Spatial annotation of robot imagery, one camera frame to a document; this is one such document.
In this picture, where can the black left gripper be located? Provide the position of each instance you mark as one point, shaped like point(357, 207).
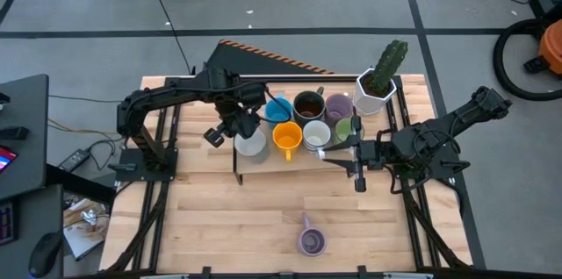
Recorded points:
point(243, 116)

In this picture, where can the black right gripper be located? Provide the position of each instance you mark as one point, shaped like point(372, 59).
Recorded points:
point(377, 152)

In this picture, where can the green and white mug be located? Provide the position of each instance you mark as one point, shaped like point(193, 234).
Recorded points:
point(344, 130)

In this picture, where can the plain white mug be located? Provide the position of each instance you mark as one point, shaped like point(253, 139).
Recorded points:
point(252, 147)

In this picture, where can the light blue faceted mug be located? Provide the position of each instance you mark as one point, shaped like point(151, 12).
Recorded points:
point(278, 112)

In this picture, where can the white mug blue leaf pattern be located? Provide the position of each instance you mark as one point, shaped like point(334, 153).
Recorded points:
point(316, 134)

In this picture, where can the purple ribbed mug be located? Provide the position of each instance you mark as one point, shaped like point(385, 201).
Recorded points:
point(338, 108)

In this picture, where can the orange yellow mug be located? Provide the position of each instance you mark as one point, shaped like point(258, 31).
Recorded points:
point(287, 136)

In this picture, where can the dark speckled teal mug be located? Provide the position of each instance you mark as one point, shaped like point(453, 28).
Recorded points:
point(308, 108)

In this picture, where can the lilac bubble mug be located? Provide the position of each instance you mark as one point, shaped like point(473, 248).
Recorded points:
point(311, 241)

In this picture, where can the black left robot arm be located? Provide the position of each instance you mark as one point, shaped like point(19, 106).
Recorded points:
point(175, 92)

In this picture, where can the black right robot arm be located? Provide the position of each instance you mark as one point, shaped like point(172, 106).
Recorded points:
point(461, 116)

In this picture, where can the wooden shelf riser black legs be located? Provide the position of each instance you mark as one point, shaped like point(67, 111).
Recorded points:
point(263, 165)

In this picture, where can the white hexagonal plant pot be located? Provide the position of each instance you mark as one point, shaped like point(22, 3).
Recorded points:
point(364, 103)

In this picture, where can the black ramp orange striped edge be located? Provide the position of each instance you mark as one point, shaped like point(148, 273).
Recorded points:
point(246, 62)

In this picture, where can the green cactus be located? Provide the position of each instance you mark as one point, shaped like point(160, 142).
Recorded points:
point(391, 62)

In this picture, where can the black power adapter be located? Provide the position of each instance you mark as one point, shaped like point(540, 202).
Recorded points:
point(74, 160)

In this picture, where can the orange black vacuum cleaner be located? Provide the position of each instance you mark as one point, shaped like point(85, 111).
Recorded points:
point(498, 68)

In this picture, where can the cardboard box with papers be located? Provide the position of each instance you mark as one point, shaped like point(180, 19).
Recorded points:
point(83, 237)

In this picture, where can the dark grey desk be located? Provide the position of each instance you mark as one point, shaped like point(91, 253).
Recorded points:
point(30, 213)
point(26, 138)

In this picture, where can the black handheld device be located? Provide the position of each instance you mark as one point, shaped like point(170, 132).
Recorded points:
point(13, 133)

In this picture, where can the smartphone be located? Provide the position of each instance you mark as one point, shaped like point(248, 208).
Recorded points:
point(6, 160)

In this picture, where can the black computer mouse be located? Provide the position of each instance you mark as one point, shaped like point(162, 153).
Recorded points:
point(44, 255)

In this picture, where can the black metal rig frame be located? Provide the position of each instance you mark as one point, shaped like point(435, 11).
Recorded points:
point(307, 80)

